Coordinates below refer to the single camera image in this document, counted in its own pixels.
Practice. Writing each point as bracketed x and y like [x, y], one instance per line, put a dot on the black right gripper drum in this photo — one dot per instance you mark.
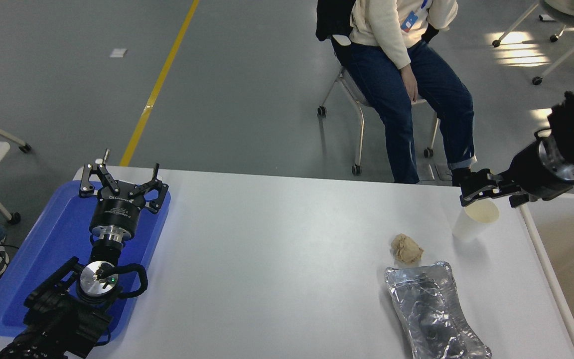
[526, 169]

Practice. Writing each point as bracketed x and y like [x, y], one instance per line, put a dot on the white paper cup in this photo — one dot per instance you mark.
[469, 224]

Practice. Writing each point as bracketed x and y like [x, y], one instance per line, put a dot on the crumpled tan paper ball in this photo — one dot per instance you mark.
[406, 248]

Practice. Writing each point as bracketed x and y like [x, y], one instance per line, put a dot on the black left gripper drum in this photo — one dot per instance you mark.
[115, 212]

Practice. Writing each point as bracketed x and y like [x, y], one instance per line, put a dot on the person's right hand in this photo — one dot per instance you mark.
[409, 82]

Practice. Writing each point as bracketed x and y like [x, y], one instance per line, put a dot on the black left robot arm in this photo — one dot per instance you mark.
[58, 319]

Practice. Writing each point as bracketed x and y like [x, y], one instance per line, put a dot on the white paper scrap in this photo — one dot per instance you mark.
[118, 53]

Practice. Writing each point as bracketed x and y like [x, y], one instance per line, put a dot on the blue plastic tray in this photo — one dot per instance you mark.
[53, 239]

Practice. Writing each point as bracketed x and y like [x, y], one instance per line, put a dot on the metal floor cover plate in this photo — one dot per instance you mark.
[444, 172]
[427, 172]

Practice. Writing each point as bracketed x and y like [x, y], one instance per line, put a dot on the person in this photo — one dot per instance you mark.
[376, 20]

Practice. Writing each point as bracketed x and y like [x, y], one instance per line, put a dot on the wheeled chair with black backrest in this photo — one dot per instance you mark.
[354, 92]

